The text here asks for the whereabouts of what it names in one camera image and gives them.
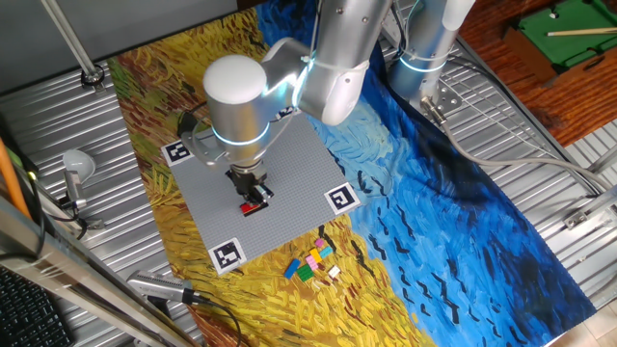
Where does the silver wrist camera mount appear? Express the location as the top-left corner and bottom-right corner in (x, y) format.
(176, 111), (228, 168)

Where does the thick grey robot cable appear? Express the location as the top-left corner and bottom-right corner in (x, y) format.
(419, 95), (617, 194)

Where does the grey Lego baseplate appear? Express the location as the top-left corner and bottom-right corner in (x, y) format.
(161, 94), (362, 277)

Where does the black device cable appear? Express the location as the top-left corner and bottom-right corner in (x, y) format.
(190, 293), (243, 347)

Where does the black keyboard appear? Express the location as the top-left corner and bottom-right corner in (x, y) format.
(0, 267), (73, 347)

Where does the metal pole with round base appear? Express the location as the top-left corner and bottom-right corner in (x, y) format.
(39, 0), (106, 93)

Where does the aluminium profile rail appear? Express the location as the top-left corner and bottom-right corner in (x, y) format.
(562, 185), (617, 231)
(585, 144), (617, 175)

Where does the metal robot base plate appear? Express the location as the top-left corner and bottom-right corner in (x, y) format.
(417, 79), (464, 121)

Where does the wooden cue stick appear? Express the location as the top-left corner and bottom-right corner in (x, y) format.
(547, 27), (617, 38)

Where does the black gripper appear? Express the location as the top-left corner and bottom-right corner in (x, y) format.
(226, 164), (275, 204)

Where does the blue Lego brick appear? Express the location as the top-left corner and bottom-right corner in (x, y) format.
(282, 258), (302, 280)

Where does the aluminium frame bar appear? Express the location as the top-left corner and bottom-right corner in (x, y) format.
(0, 195), (203, 347)

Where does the white dome lamp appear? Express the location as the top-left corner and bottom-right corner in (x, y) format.
(61, 148), (97, 213)

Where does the green toy pool table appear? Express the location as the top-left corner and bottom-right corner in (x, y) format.
(503, 0), (617, 83)

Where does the orange tube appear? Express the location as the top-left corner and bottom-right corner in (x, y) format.
(0, 137), (33, 221)

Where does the silver ribbed camera device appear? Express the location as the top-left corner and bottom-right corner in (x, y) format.
(125, 269), (201, 306)

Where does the painted blue yellow cloth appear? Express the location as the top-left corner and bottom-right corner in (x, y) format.
(106, 0), (599, 347)

